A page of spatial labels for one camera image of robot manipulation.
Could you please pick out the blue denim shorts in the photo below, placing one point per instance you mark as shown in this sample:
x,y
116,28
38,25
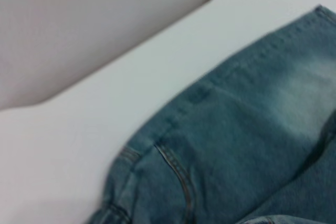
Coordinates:
x,y
236,142

